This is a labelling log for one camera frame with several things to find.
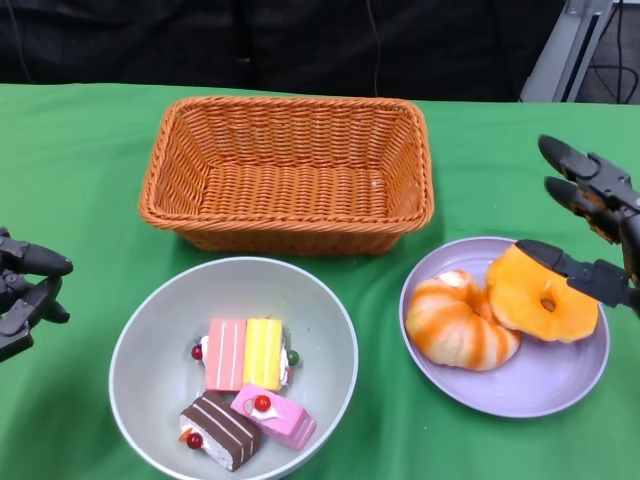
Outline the orange ring-shaped bread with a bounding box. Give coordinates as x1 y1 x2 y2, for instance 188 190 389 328
485 242 600 344

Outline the chocolate layered cake slice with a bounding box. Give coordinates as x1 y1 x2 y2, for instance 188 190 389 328
178 390 264 474

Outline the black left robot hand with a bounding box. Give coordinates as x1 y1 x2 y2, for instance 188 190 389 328
0 227 75 364

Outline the grey-green round bowl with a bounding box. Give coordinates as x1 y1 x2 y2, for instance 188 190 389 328
108 256 360 480

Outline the pink yellow fruit cake slice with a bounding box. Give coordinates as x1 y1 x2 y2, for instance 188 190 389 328
191 317 301 394

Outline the black backdrop cloth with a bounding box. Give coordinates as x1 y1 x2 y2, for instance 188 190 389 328
0 0 561 104

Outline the orange white striped bun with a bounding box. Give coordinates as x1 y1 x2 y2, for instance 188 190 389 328
404 269 523 372

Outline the orange wicker basket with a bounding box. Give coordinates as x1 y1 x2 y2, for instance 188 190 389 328
138 96 435 257

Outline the lavender round plate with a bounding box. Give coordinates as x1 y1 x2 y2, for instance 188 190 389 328
398 235 611 419

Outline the grey aluminium frame post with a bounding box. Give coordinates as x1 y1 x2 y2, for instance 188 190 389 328
517 0 616 104

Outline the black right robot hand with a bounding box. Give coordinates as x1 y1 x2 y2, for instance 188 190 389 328
514 133 640 319

